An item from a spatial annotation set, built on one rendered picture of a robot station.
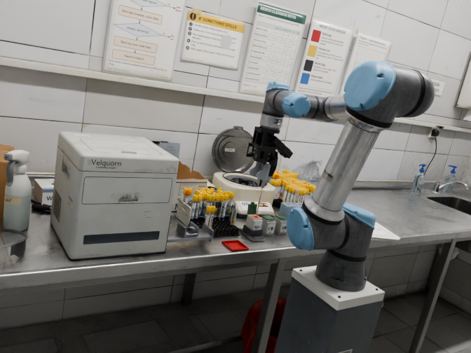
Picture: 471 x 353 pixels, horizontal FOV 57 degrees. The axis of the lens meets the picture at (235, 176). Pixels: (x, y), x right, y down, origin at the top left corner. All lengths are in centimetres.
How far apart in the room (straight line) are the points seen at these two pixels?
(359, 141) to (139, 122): 106
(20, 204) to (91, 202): 26
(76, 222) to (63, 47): 77
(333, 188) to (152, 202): 51
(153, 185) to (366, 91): 62
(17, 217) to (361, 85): 101
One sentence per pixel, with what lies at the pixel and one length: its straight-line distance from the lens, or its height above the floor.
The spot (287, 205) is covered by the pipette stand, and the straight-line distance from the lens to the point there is 173.
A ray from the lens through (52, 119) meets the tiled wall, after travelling 180.
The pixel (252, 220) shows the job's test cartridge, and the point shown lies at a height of 94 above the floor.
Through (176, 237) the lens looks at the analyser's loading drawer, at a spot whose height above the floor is 91.
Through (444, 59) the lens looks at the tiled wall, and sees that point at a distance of 321.
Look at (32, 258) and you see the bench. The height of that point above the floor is 87.
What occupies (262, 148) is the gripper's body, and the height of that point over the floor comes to 121.
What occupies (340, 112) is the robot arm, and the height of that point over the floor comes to 138.
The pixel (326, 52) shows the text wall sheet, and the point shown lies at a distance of 238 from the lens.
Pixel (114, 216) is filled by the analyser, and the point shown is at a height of 100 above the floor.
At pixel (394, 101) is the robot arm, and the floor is 145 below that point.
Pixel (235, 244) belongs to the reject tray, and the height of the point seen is 88.
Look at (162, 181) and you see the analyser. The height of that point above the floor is 110.
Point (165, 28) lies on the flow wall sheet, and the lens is 188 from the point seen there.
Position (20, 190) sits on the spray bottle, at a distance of 140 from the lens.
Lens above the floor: 146
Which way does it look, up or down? 14 degrees down
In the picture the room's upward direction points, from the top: 11 degrees clockwise
